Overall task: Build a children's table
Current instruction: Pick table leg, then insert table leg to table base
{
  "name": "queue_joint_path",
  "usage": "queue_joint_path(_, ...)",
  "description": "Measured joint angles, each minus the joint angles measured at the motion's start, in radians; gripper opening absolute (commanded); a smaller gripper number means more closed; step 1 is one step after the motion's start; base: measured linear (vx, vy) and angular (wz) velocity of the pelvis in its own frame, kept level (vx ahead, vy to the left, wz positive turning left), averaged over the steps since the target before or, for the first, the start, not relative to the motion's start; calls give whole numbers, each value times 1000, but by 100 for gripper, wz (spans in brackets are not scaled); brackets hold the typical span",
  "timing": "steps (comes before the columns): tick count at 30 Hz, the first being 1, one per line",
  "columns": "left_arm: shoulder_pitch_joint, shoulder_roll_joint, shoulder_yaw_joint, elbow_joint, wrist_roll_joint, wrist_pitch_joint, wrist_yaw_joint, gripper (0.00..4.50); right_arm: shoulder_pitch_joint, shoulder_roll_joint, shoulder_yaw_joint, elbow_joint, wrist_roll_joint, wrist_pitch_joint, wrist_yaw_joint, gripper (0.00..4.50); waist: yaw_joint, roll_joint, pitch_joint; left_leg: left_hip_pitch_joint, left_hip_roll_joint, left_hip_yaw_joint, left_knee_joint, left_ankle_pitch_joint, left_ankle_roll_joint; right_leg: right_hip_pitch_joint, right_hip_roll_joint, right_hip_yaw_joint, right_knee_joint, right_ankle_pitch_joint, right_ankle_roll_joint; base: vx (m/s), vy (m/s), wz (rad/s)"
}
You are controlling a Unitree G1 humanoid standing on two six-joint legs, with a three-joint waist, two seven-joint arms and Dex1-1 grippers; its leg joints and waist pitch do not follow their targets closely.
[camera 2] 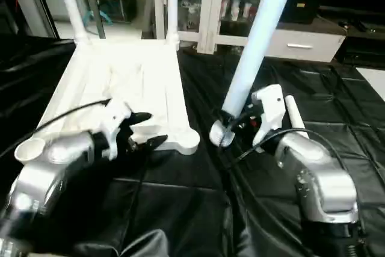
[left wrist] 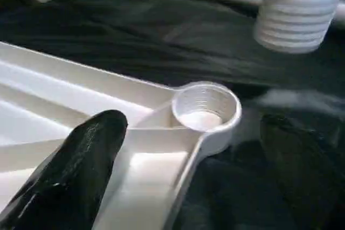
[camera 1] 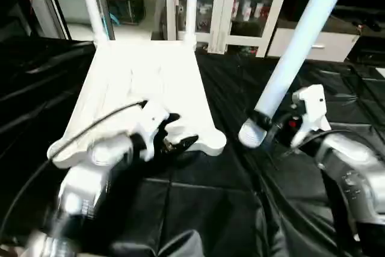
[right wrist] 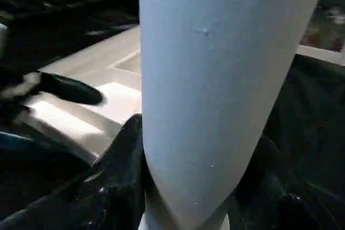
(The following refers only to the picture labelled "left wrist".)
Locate black table mat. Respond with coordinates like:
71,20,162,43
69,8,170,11
0,0,345,230

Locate white plastic table top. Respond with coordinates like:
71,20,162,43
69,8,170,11
0,40,243,230

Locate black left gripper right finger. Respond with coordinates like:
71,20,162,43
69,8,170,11
259,111,345,230

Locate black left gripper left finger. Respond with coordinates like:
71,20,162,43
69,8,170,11
0,109,130,230

